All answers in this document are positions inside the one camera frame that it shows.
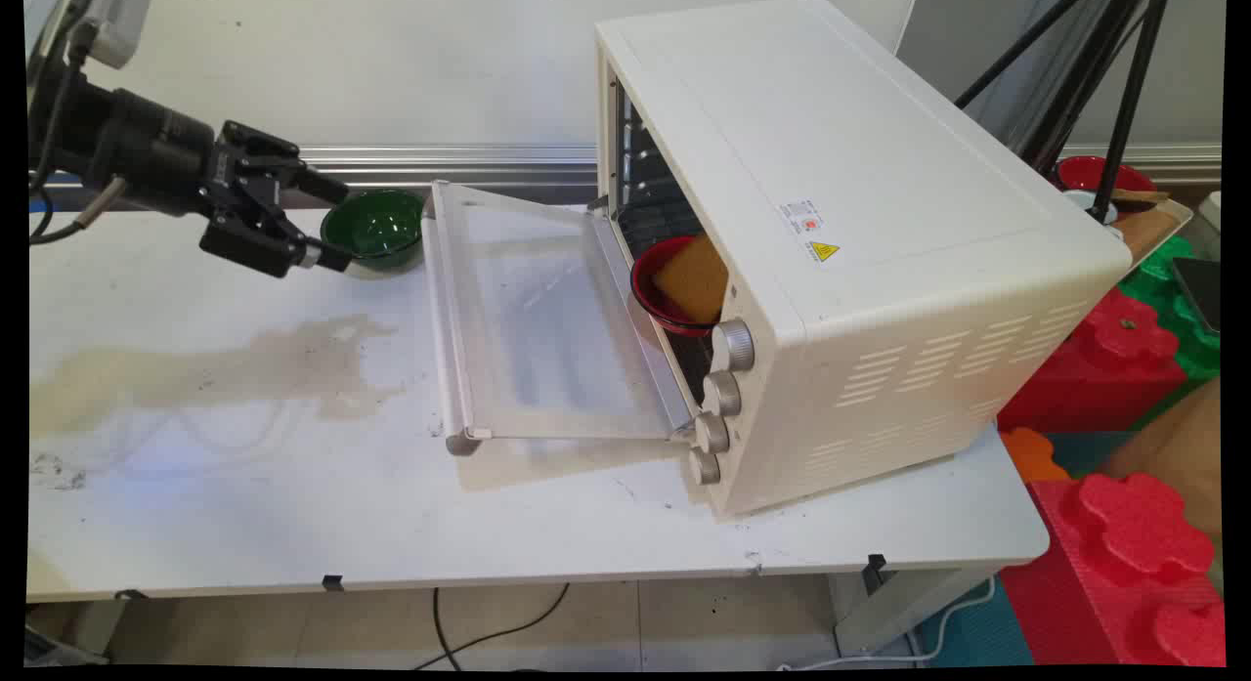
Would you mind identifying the black tablet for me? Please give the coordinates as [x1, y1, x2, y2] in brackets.
[1171, 255, 1225, 336]

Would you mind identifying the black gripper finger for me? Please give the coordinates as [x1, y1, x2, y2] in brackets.
[199, 196, 355, 279]
[217, 120, 351, 206]

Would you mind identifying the black floor cable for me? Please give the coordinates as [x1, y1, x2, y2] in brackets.
[414, 583, 572, 672]

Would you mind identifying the white floor cable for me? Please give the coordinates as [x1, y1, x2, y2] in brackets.
[780, 575, 998, 672]

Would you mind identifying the yellow-brown sponge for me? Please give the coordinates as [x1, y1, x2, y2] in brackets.
[652, 233, 730, 326]

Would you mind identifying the red bowl with black inside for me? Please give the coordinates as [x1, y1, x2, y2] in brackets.
[630, 235, 730, 336]

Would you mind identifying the small white bowl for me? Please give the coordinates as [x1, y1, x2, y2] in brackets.
[1061, 189, 1121, 225]

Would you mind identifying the green bowl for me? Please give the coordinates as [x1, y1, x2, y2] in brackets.
[320, 189, 427, 274]

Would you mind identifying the aluminium rail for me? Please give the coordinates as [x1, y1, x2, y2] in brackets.
[296, 145, 599, 190]

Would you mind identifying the orange foam piece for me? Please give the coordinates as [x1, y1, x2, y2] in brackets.
[998, 426, 1073, 484]

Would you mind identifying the black oven rack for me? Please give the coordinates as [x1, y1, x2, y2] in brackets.
[616, 178, 707, 262]

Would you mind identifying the white table leg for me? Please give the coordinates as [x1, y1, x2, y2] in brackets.
[829, 564, 990, 659]

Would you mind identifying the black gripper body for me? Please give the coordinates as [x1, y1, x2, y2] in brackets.
[93, 88, 224, 218]

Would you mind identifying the blue foam mat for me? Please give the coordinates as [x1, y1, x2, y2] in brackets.
[917, 575, 1037, 668]

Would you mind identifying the green foam block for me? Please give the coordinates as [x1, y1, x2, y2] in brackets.
[1118, 234, 1225, 430]

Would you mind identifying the cream toaster oven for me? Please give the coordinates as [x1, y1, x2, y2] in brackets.
[593, 0, 1135, 518]

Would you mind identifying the black camera tripod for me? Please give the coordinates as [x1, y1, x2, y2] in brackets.
[953, 0, 1170, 225]

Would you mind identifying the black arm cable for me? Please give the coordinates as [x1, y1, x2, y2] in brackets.
[27, 15, 128, 246]

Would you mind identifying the wooden tray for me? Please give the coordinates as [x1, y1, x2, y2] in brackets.
[1104, 196, 1195, 274]

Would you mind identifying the red bowl with white inside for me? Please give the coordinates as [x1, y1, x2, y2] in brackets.
[1055, 154, 1160, 195]

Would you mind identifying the red foam block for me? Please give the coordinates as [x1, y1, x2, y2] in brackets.
[1001, 471, 1229, 668]
[996, 287, 1189, 435]

